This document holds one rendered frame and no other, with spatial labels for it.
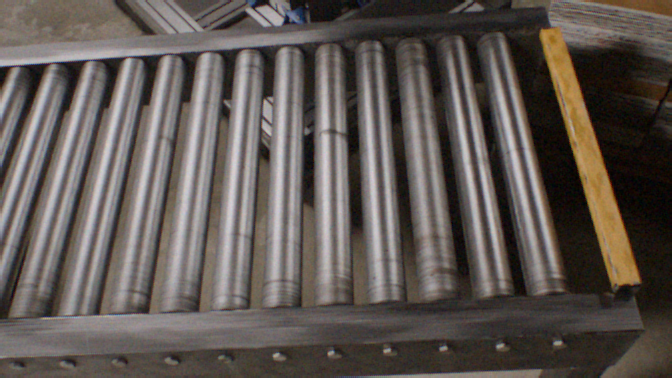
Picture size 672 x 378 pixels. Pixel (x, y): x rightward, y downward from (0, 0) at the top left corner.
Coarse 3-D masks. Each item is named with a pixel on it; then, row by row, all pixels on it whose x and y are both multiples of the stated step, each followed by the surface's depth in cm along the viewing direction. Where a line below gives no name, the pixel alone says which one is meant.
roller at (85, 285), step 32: (128, 64) 101; (128, 96) 98; (128, 128) 95; (96, 160) 92; (128, 160) 93; (96, 192) 87; (96, 224) 84; (96, 256) 82; (64, 288) 80; (96, 288) 80
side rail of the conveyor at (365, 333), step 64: (0, 320) 77; (64, 320) 76; (128, 320) 76; (192, 320) 75; (256, 320) 74; (320, 320) 74; (384, 320) 73; (448, 320) 72; (512, 320) 72; (576, 320) 71; (640, 320) 71
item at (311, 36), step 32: (192, 32) 104; (224, 32) 104; (256, 32) 103; (288, 32) 102; (320, 32) 102; (352, 32) 101; (384, 32) 101; (416, 32) 100; (448, 32) 99; (480, 32) 99; (512, 32) 99; (0, 64) 104; (32, 64) 104; (64, 64) 104; (192, 64) 104; (352, 64) 105; (224, 96) 110
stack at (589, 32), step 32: (576, 0) 131; (576, 32) 136; (608, 32) 133; (640, 32) 130; (576, 64) 143; (608, 64) 140; (640, 64) 137; (544, 96) 155; (608, 96) 148; (640, 96) 144; (544, 128) 164; (608, 128) 155; (640, 128) 152; (544, 160) 173; (608, 160) 163; (640, 192) 170
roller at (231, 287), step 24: (240, 72) 98; (264, 72) 101; (240, 96) 95; (264, 96) 99; (240, 120) 92; (240, 144) 90; (240, 168) 88; (240, 192) 85; (240, 216) 83; (216, 240) 83; (240, 240) 81; (216, 264) 80; (240, 264) 79; (216, 288) 78; (240, 288) 78
